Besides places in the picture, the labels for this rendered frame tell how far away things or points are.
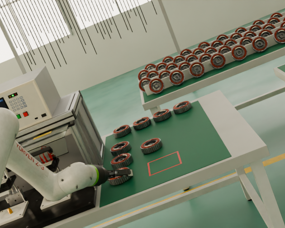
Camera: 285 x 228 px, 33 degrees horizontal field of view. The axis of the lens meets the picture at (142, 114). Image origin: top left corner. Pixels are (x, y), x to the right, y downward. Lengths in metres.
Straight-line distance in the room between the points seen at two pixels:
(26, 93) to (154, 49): 6.40
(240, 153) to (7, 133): 0.97
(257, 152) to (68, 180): 0.79
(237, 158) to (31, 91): 1.01
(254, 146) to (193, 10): 6.66
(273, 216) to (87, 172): 0.86
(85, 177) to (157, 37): 6.81
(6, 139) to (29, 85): 0.74
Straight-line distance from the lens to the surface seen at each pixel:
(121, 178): 2.26
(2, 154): 1.67
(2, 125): 1.67
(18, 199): 2.58
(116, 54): 8.66
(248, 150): 2.11
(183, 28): 8.67
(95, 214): 2.14
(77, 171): 1.95
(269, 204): 2.26
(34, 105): 2.40
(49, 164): 2.41
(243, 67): 3.41
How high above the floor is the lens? 1.61
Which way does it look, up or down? 16 degrees down
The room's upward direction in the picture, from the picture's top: 23 degrees counter-clockwise
